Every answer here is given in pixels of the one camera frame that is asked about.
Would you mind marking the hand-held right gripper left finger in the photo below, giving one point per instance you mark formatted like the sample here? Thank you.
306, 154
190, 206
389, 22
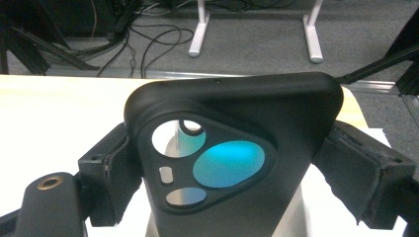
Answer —
108, 177

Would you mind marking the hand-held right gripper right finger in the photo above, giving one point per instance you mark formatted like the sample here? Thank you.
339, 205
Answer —
365, 177

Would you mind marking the black phone case triangular cutout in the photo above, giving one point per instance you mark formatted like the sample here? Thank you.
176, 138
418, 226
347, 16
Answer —
280, 108

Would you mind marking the white table sheet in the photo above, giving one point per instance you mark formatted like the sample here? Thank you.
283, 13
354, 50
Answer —
49, 131

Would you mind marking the black metal stand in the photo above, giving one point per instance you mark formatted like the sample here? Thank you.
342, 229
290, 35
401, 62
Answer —
29, 52
398, 56

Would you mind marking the white stand leg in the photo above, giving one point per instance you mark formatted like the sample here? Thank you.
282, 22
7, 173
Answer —
199, 33
313, 36

